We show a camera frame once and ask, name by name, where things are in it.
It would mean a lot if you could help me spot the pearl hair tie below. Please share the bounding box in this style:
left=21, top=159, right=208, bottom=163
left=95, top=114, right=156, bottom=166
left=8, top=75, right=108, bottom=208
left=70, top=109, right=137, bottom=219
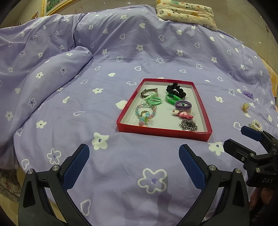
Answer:
left=249, top=119, right=263, bottom=132

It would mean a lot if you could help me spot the pink cartoon hair clip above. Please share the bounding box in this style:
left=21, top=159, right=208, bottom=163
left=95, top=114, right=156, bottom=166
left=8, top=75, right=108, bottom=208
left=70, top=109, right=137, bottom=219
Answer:
left=172, top=110, right=194, bottom=120

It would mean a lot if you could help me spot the green braided strap with dog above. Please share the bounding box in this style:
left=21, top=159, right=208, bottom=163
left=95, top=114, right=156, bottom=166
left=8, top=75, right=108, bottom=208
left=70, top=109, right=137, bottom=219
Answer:
left=165, top=93, right=181, bottom=105

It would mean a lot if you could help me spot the black velvet scrunchie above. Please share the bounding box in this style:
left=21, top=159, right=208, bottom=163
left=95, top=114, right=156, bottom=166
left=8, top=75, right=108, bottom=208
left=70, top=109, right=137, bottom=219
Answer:
left=166, top=82, right=186, bottom=99

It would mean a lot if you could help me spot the pastel bead bracelet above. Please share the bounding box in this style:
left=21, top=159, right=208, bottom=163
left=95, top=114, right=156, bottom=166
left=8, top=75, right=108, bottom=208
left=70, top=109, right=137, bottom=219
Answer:
left=134, top=103, right=157, bottom=120

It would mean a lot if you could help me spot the light green hair tie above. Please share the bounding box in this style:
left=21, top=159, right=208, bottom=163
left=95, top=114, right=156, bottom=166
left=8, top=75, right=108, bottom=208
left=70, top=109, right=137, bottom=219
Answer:
left=145, top=95, right=163, bottom=107

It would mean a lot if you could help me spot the colourful charm hair clip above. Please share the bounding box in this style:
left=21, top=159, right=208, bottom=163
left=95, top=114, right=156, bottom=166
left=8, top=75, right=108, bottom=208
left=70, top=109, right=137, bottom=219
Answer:
left=138, top=116, right=152, bottom=126

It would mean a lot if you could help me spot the person's right hand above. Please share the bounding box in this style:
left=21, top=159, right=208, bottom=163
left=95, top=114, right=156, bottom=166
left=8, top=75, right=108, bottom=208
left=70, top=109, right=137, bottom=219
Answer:
left=249, top=188, right=275, bottom=210

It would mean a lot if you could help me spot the small beige charm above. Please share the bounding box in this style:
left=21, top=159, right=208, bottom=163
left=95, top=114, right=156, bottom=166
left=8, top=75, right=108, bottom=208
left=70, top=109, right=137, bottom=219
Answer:
left=241, top=103, right=249, bottom=113

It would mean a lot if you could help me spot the red shallow tray box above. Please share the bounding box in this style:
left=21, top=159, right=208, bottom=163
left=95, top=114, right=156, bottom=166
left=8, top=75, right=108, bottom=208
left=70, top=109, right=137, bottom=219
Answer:
left=116, top=78, right=212, bottom=141

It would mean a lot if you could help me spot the purple floral bed duvet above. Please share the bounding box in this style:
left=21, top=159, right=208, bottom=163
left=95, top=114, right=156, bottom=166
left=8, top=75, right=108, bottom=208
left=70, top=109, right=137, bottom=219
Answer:
left=1, top=5, right=277, bottom=225

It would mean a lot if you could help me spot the cartoon print pillow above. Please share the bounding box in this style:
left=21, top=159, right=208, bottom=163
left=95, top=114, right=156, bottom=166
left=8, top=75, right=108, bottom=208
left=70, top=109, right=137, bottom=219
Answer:
left=156, top=0, right=218, bottom=31

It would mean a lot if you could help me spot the gold picture frame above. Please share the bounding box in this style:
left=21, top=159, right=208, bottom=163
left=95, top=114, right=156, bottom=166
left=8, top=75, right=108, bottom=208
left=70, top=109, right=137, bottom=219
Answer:
left=41, top=0, right=72, bottom=17

